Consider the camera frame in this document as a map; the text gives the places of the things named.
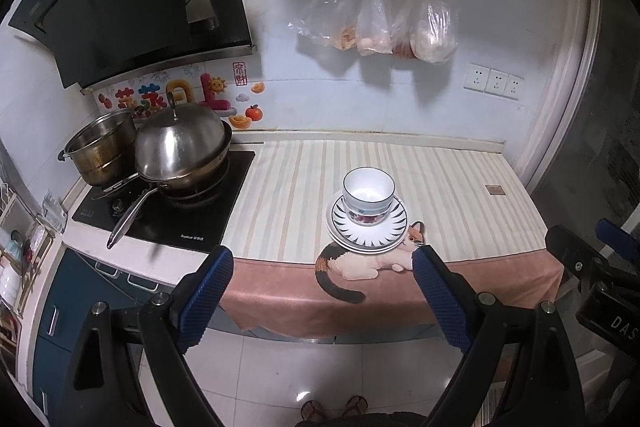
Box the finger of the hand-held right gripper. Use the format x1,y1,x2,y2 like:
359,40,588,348
544,225,608,293
595,218,640,269

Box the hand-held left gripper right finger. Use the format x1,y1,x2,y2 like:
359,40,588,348
411,245,587,427

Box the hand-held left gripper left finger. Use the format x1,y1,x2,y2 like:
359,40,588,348
56,245,235,427

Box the black-striped white plate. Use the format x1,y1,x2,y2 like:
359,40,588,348
331,194,409,246

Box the red rose white bowl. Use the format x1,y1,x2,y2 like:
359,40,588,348
347,208,391,227

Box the heart and flower print bowl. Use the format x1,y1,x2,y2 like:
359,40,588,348
342,167,396,215

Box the black glass gas stove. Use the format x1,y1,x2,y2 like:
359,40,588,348
71,149,256,253

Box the steel wok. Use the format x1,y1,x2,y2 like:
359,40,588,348
106,122,234,251

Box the person's right foot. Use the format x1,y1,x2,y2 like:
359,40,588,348
342,395,369,418

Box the person's foot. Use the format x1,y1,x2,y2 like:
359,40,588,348
300,399,329,423
342,395,369,418

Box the striped cat print mat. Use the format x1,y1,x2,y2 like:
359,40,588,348
220,139,567,341

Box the blue kitchen cabinet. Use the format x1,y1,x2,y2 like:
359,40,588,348
17,249,251,427

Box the person's left foot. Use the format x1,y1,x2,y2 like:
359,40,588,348
300,399,329,423

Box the steel wok lid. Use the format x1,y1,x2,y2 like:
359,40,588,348
134,92,229,178

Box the steel steamer pot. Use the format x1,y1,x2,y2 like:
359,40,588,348
57,107,142,188

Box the clear plastic bag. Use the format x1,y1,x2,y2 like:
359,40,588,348
287,0,362,54
407,0,459,66
356,0,397,58

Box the white door frame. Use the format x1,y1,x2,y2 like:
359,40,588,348
514,0,602,188

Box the colourful wall sticker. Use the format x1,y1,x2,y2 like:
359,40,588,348
95,61,267,124

